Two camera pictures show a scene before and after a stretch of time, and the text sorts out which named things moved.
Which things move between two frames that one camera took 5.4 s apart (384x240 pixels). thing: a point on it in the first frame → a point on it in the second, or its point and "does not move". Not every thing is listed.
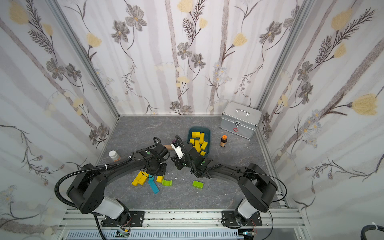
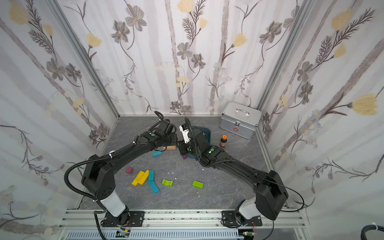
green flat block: x=198 y=185 does not move
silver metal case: x=241 y=120 does not move
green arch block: x=167 y=183 does not move
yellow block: x=135 y=182 does not move
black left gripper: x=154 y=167 → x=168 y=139
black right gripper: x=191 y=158 → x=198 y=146
